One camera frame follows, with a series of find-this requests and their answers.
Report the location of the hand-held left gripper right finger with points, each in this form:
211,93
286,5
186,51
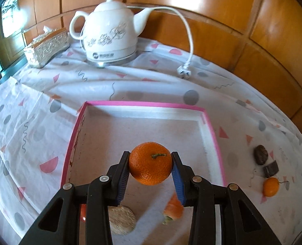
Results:
177,183

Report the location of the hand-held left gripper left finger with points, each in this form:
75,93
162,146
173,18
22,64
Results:
123,183

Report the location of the large orange tangerine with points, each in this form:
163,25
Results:
146,168

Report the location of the pink-edged white tray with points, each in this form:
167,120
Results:
140,130

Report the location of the orange carrot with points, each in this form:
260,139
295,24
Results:
174,208

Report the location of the large beige textured ball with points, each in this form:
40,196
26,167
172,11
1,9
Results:
123,220

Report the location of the small red fruit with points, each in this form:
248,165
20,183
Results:
83,213

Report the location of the dark brown round fruit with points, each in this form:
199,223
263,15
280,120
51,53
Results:
261,155

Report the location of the small orange tangerine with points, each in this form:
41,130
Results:
271,187

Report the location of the dark brown block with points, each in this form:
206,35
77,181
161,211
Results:
271,169

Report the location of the patterned white tablecloth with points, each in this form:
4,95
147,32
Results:
38,112

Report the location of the white ceramic electric kettle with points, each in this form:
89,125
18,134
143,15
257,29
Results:
110,35

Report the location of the silver patterned tissue box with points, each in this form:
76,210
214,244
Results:
46,47

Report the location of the black framed screen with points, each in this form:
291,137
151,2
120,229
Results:
8,17

